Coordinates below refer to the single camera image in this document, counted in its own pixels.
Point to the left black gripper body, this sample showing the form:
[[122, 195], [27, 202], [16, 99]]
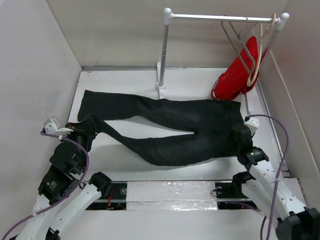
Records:
[[83, 138]]

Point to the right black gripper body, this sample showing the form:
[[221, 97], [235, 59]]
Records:
[[236, 148]]

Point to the black trousers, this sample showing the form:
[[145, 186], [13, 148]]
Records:
[[207, 123]]

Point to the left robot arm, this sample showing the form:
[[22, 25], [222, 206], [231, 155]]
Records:
[[69, 165]]

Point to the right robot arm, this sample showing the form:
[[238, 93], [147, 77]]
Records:
[[290, 217]]

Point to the wooden hanger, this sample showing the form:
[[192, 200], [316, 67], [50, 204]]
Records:
[[252, 78]]

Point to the red garment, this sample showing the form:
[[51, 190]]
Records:
[[234, 80]]

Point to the silver foil tape strip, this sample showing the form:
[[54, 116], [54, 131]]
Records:
[[171, 196]]

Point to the white clothes rack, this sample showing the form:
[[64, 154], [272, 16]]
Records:
[[168, 15]]

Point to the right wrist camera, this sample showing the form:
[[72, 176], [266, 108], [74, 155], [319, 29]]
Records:
[[252, 123]]

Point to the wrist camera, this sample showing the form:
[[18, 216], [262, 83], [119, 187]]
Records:
[[252, 123], [52, 126]]

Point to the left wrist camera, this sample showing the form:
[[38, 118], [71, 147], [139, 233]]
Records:
[[52, 126]]

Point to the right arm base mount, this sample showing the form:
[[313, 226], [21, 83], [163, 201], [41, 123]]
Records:
[[229, 194]]

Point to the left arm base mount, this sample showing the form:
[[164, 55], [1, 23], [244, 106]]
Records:
[[115, 201]]

